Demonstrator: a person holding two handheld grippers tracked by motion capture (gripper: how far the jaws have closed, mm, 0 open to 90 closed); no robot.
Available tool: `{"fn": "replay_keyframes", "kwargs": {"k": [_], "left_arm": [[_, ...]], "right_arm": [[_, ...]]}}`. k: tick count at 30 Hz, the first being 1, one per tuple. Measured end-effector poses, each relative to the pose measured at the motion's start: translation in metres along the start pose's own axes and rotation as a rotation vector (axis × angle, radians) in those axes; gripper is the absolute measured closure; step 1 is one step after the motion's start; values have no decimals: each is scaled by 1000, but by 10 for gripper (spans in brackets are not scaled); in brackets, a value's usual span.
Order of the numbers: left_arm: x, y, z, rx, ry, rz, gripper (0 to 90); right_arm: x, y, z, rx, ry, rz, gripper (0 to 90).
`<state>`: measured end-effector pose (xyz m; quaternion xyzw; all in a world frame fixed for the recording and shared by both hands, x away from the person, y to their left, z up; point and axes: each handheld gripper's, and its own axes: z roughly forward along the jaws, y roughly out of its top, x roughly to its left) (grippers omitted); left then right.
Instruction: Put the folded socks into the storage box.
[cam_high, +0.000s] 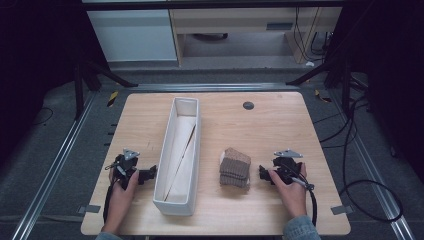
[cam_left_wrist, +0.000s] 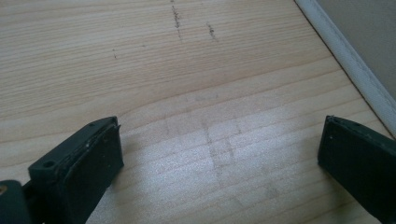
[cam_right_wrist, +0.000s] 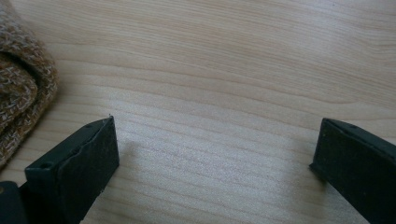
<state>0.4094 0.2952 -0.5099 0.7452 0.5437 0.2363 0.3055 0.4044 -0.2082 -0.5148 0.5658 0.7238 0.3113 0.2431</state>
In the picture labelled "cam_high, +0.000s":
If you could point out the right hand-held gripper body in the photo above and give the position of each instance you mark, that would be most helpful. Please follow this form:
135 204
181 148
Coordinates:
286 166

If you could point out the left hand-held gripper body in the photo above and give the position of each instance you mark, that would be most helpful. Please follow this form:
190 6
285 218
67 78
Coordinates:
124 166

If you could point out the long white box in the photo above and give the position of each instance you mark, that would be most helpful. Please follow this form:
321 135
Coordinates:
161 186

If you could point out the tan speckled cloth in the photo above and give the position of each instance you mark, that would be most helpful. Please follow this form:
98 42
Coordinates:
238 155

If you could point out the person's right hand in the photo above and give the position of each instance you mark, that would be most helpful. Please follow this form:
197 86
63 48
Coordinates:
291 196

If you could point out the person's left hand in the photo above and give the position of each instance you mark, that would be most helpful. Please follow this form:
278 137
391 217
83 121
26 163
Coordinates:
120 200

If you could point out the beige paper liner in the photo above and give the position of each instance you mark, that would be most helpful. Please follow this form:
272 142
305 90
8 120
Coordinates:
181 156

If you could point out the grey tape piece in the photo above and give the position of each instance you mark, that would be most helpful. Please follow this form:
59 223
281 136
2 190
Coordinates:
341 210
89 209

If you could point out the grey table grommet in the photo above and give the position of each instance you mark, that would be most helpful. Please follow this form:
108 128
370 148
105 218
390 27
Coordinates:
248 105

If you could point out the yellow black tape strip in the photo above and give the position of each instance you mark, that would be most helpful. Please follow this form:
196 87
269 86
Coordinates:
321 96
112 98

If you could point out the black stand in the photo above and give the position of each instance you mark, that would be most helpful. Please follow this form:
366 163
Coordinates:
85 78
333 71

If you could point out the white cabinet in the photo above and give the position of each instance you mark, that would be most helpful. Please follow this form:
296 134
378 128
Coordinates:
133 35

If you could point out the metal floor rail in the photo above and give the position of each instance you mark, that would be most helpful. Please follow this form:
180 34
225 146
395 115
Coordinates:
213 87
373 160
50 166

